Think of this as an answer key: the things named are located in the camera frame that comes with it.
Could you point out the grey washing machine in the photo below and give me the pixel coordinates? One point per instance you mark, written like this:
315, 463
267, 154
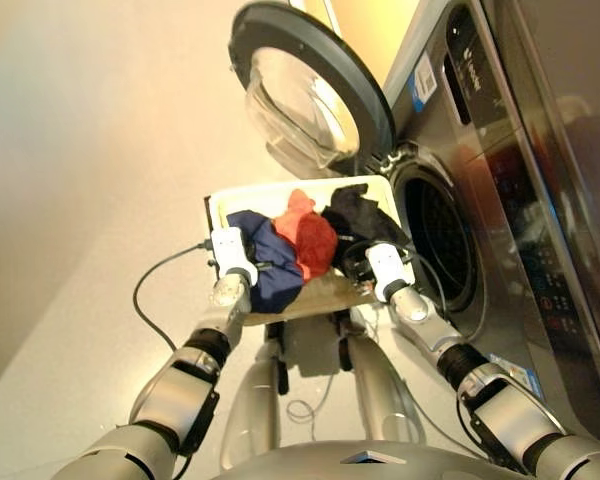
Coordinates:
495, 200

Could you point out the round washing machine door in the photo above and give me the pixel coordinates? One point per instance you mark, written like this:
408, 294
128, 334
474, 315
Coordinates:
300, 100

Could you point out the pale woven basket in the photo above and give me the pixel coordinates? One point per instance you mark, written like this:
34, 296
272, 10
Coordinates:
325, 297

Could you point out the silver robot leg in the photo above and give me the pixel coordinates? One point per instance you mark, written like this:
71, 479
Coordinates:
252, 415
380, 390

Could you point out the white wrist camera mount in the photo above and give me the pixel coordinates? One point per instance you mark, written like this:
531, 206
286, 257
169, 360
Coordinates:
230, 252
391, 270

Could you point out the silver robot torso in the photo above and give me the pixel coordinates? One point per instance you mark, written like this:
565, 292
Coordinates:
370, 462

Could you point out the blue white QR sticker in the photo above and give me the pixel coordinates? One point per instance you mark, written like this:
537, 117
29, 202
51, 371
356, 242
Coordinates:
425, 80

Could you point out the orange red garment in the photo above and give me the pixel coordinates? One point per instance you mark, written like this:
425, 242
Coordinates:
312, 240

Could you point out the navy blue garment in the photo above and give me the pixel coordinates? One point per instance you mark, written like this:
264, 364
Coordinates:
275, 285

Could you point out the colourful energy label sticker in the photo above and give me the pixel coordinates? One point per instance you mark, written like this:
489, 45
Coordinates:
517, 375

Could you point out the black garment with white print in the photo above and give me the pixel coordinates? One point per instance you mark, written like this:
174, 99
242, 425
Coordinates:
360, 215

